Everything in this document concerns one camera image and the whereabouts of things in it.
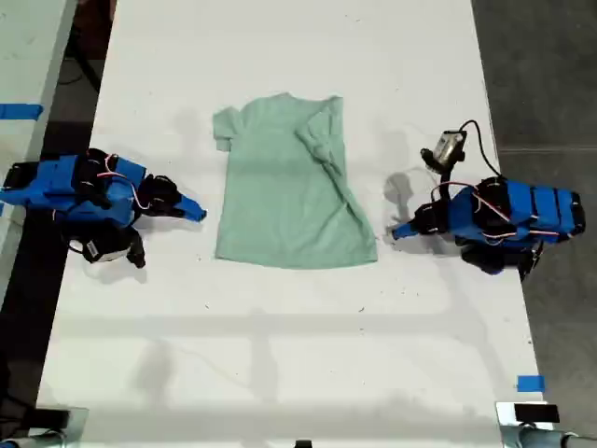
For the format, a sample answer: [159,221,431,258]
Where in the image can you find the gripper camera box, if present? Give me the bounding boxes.
[421,130,467,172]
[79,231,132,266]

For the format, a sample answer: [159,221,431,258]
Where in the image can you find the white side table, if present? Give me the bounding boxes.
[0,0,78,300]

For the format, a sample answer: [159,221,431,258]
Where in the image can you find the short blue tape strip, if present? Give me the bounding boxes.
[516,374,547,394]

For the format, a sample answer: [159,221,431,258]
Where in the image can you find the long blue tape strip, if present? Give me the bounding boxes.
[0,103,45,122]

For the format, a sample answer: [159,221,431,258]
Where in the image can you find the pale green t-shirt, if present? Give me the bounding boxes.
[212,91,379,271]

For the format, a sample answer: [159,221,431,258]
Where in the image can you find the small black box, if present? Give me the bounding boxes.
[32,408,72,428]
[513,403,561,424]

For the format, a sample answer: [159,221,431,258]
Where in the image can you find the grey metal pipe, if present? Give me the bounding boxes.
[500,424,597,448]

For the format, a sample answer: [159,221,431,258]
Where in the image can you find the metal corner plate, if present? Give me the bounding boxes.
[494,400,568,428]
[27,405,90,442]

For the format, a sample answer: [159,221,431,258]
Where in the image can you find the camera black stalk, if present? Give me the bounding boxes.
[124,228,146,270]
[435,167,461,203]

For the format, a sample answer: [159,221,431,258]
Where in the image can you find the black floor cable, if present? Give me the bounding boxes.
[57,44,102,88]

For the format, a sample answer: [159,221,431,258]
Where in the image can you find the camera black cable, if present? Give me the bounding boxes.
[458,119,506,181]

